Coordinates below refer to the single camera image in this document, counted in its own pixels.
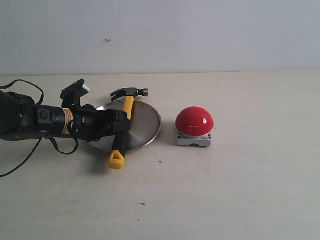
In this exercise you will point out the yellow black claw hammer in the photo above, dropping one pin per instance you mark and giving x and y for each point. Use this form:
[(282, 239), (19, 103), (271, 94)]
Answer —
[(117, 158)]

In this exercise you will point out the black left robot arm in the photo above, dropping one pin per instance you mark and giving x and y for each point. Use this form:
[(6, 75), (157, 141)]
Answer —
[(22, 119)]

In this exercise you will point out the round stainless steel plate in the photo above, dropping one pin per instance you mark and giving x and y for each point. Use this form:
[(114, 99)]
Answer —
[(146, 125)]

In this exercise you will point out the black wrist camera silver mount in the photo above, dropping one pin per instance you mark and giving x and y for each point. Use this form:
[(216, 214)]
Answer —
[(71, 95)]

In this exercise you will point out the red dome push button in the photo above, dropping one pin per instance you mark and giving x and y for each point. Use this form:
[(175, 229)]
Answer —
[(194, 126)]

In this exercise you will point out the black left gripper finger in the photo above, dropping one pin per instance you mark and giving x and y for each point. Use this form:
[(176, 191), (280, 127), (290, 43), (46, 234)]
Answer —
[(117, 129), (115, 115)]

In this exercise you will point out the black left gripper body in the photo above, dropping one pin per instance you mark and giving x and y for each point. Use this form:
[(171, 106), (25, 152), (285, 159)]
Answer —
[(90, 124)]

